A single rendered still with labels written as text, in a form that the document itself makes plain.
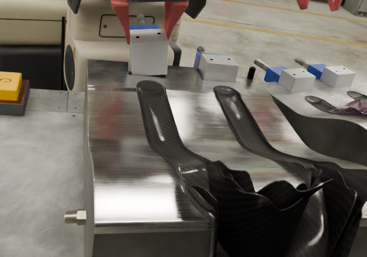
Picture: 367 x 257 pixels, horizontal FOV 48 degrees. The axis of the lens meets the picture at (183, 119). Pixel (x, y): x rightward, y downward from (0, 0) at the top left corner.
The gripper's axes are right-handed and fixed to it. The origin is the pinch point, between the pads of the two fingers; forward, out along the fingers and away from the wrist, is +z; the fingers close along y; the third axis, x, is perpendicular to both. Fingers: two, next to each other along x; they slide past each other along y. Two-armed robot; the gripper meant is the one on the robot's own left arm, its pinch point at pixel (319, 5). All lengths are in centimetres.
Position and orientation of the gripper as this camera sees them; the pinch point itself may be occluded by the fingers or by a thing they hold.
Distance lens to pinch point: 74.5
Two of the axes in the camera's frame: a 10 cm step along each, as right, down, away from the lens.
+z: 0.4, 9.9, 1.0
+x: -4.5, -0.7, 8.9
